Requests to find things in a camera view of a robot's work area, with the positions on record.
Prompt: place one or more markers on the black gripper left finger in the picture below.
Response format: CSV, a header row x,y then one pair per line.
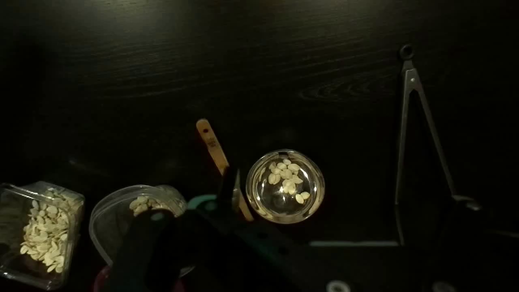
x,y
143,253

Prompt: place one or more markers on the round plastic container with seeds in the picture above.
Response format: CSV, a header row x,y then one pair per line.
x,y
116,216

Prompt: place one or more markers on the red bowl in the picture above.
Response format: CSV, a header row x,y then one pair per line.
x,y
99,279

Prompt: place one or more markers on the metal kitchen tongs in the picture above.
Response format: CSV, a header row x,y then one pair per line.
x,y
403,140

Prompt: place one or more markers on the teal plastic utensil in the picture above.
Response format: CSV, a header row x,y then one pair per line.
x,y
201,202

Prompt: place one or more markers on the square plastic container with seeds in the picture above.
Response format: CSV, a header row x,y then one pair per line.
x,y
46,236

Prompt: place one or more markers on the glass bowl with seeds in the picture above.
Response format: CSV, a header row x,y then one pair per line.
x,y
286,187

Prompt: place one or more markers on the wooden spoon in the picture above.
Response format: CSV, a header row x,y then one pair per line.
x,y
213,146

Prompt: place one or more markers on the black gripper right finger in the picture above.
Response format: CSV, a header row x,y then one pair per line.
x,y
459,249

